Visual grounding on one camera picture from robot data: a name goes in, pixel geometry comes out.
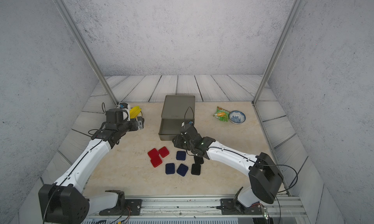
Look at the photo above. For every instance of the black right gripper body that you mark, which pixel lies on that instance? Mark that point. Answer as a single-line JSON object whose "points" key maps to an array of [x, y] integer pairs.
{"points": [[180, 143]]}

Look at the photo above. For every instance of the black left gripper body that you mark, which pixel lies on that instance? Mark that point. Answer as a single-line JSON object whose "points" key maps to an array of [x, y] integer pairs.
{"points": [[132, 125]]}

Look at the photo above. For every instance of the blue brooch box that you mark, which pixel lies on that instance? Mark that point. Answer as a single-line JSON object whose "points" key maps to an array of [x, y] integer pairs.
{"points": [[182, 170], [169, 168], [181, 155]]}

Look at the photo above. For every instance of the black brooch box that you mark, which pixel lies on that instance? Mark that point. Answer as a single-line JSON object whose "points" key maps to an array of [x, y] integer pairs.
{"points": [[196, 169], [198, 160]]}

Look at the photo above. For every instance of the black brooch box front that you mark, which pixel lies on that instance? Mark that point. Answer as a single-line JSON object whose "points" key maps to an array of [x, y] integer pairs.
{"points": [[196, 169]]}

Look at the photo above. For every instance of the grey top drawer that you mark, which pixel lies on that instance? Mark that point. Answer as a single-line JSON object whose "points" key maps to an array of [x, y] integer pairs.
{"points": [[171, 127]]}

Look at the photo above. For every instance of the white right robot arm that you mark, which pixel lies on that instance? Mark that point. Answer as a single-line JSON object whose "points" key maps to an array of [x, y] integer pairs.
{"points": [[264, 175]]}

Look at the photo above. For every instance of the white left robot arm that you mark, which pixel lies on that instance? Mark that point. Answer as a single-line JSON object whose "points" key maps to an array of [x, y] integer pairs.
{"points": [[63, 202]]}

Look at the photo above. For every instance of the red brooch box rear right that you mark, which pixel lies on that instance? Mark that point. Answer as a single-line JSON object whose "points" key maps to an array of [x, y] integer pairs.
{"points": [[163, 152]]}

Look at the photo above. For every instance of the red brooch box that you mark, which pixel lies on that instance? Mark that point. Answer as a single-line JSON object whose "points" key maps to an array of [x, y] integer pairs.
{"points": [[153, 153], [163, 152], [156, 161]]}

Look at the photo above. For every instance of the three-tier drawer cabinet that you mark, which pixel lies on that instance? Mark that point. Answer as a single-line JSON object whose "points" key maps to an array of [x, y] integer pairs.
{"points": [[176, 113]]}

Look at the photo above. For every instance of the red brooch box rear left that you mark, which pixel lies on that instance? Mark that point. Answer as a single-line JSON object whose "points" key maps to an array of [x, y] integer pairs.
{"points": [[153, 153]]}

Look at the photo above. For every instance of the red brooch box front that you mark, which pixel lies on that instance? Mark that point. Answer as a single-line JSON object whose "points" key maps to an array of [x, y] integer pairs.
{"points": [[156, 161]]}

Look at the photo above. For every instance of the yellow toy banana bunch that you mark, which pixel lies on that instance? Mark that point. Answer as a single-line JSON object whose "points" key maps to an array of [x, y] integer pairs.
{"points": [[135, 111]]}

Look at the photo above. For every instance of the green snack packet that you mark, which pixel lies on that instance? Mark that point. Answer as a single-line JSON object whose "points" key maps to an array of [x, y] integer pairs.
{"points": [[222, 114]]}

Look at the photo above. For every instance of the blue white ceramic bowl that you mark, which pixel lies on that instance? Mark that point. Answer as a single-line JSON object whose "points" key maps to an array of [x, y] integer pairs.
{"points": [[237, 117]]}

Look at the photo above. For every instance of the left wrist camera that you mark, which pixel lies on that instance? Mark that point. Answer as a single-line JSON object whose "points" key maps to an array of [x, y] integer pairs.
{"points": [[125, 108]]}

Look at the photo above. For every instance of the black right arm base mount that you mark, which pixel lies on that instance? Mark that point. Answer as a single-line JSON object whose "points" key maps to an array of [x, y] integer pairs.
{"points": [[234, 207]]}

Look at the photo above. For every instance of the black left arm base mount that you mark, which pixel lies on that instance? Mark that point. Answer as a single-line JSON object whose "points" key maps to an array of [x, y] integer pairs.
{"points": [[123, 206]]}

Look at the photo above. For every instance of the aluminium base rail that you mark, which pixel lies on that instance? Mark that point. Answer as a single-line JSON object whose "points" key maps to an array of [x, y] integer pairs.
{"points": [[202, 209]]}

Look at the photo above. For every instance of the left aluminium frame post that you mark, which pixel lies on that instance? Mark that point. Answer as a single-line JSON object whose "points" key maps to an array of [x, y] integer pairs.
{"points": [[65, 14]]}

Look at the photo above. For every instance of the aluminium frame post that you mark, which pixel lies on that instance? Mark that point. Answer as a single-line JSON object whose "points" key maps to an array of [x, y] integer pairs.
{"points": [[279, 46], [65, 14]]}

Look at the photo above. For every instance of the right aluminium frame post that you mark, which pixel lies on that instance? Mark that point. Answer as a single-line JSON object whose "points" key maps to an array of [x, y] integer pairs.
{"points": [[279, 46]]}

